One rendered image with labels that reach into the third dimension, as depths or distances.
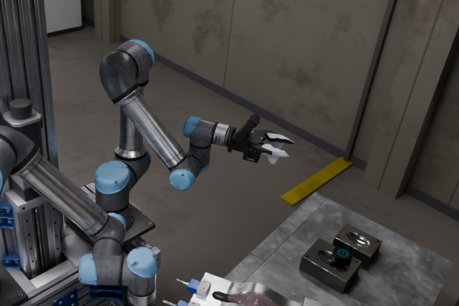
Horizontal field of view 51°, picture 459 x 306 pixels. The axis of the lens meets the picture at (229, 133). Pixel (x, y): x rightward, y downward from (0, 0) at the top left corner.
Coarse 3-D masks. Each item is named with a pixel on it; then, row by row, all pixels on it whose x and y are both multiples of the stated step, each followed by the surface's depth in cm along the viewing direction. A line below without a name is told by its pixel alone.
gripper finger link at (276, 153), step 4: (264, 144) 156; (268, 144) 156; (268, 148) 154; (272, 148) 154; (276, 148) 154; (272, 152) 153; (276, 152) 153; (280, 152) 153; (284, 152) 153; (268, 156) 156; (272, 156) 156; (276, 156) 155; (280, 156) 154; (284, 156) 153; (288, 156) 154; (268, 160) 157; (272, 160) 156; (276, 160) 155
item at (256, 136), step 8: (232, 128) 159; (232, 136) 160; (248, 136) 158; (256, 136) 158; (264, 136) 159; (232, 144) 161; (240, 144) 160; (248, 144) 156; (248, 152) 158; (256, 152) 158; (248, 160) 160; (256, 160) 159
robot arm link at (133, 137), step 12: (120, 48) 152; (132, 48) 153; (144, 48) 158; (144, 60) 156; (144, 72) 158; (144, 84) 160; (120, 108) 165; (120, 120) 168; (120, 132) 170; (132, 132) 169; (120, 144) 173; (132, 144) 171; (144, 144) 180; (120, 156) 173; (132, 156) 173; (144, 156) 176; (144, 168) 179
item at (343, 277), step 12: (324, 240) 207; (312, 252) 200; (324, 252) 202; (300, 264) 200; (312, 264) 195; (324, 264) 195; (336, 264) 199; (360, 264) 198; (312, 276) 198; (324, 276) 194; (336, 276) 190; (348, 276) 191; (336, 288) 192
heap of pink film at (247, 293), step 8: (232, 296) 175; (240, 296) 173; (248, 296) 172; (256, 296) 171; (264, 296) 172; (240, 304) 170; (248, 304) 170; (256, 304) 168; (264, 304) 169; (272, 304) 171
